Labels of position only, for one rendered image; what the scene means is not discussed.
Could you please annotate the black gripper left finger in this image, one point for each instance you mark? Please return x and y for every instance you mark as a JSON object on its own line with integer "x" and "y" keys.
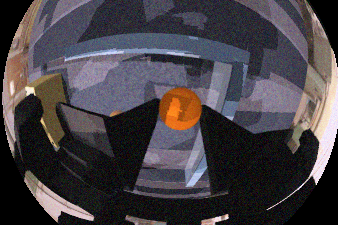
{"x": 124, "y": 138}

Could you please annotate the orange ball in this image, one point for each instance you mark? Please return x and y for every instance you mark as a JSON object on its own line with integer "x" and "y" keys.
{"x": 115, "y": 112}
{"x": 180, "y": 108}

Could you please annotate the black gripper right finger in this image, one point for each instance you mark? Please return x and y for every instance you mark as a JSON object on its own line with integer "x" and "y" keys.
{"x": 232, "y": 150}

